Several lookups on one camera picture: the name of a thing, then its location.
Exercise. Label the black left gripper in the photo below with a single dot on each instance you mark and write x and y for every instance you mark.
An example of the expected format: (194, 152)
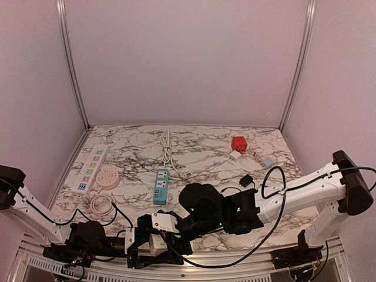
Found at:
(133, 254)

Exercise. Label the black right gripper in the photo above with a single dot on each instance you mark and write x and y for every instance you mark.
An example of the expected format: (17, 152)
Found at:
(172, 244)

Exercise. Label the pink round power socket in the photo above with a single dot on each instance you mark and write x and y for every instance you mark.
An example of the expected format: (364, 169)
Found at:
(108, 178)

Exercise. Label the black power adapter with cable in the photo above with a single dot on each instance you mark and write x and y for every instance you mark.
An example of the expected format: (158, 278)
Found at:
(244, 182)

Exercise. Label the teal power strip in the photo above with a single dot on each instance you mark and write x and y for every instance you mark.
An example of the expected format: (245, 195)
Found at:
(161, 187)

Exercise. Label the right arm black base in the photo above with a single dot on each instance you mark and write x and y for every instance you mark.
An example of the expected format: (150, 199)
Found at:
(297, 255)

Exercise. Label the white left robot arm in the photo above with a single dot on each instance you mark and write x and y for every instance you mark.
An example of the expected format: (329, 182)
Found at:
(47, 228)

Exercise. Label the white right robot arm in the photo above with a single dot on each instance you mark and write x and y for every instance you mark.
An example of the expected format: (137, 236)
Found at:
(339, 185)

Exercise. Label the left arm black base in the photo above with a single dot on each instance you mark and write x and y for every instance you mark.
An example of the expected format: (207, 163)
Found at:
(66, 255)

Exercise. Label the light blue plug adapter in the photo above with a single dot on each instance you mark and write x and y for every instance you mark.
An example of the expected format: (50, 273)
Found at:
(267, 163)

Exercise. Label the white multicolour power strip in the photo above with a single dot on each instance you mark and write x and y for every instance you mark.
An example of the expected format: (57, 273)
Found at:
(87, 175)

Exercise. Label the small white charger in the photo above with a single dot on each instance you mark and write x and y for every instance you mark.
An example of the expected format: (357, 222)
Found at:
(235, 155)

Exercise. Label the red cube socket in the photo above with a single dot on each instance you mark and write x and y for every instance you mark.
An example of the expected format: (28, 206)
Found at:
(239, 144)

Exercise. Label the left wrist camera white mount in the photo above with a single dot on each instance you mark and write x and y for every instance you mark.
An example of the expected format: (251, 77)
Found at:
(130, 241)

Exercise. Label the white strip cable plug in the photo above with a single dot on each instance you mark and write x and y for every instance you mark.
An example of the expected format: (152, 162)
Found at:
(106, 137)

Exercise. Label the aluminium front rail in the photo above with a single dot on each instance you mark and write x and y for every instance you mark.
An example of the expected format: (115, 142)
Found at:
(31, 265)

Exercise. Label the left aluminium frame post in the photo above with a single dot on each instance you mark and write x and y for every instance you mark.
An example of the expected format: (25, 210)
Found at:
(66, 42)

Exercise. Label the aluminium frame post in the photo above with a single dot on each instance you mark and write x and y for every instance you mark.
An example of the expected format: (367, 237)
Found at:
(302, 57)
(66, 42)

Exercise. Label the right aluminium frame post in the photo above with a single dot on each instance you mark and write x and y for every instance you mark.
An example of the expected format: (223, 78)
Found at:
(302, 57)

